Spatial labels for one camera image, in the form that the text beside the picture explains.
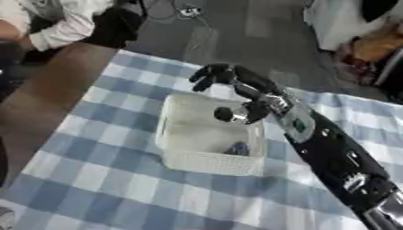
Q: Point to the white power strip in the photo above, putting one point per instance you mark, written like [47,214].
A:
[190,12]

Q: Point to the person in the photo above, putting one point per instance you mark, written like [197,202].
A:
[57,24]

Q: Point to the orange bag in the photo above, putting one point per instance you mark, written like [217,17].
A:
[375,45]

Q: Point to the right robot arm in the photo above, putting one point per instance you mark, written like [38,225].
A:
[336,149]

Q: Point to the small purple object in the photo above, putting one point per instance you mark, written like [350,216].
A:
[238,148]

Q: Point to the white woven basket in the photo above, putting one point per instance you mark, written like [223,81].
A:
[210,134]

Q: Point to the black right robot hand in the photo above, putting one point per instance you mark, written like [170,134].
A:
[252,81]

